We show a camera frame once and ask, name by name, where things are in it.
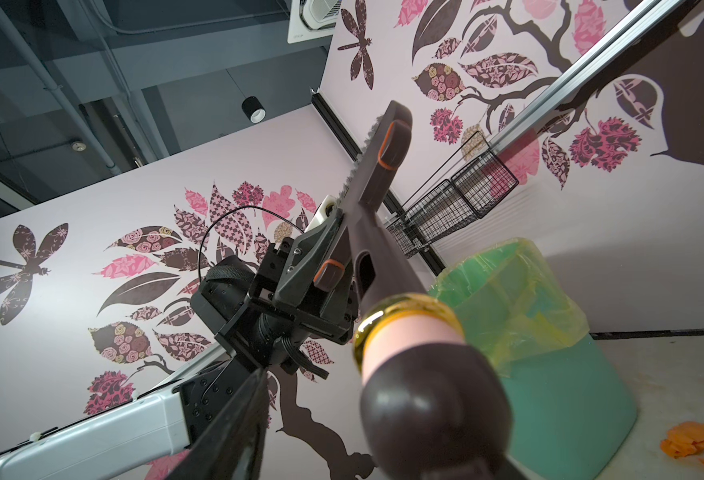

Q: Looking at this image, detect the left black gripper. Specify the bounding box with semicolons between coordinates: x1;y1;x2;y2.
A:
213;220;357;378

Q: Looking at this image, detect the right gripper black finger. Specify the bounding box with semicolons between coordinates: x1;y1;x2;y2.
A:
168;369;268;479

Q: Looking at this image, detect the dark brown hand brush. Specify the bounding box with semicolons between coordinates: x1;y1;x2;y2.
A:
314;102;517;479

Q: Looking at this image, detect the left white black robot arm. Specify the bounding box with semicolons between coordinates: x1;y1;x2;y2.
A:
0;207;375;479

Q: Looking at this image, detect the green bin with liner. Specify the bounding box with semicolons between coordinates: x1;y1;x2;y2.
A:
430;238;637;479

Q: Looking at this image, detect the orange scrap near bin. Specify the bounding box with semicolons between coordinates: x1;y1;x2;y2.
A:
660;421;704;459

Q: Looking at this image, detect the black wire basket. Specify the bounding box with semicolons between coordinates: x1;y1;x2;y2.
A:
385;132;519;258

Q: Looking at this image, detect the silver aluminium rail left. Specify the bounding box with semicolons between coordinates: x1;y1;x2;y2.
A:
488;0;684;154

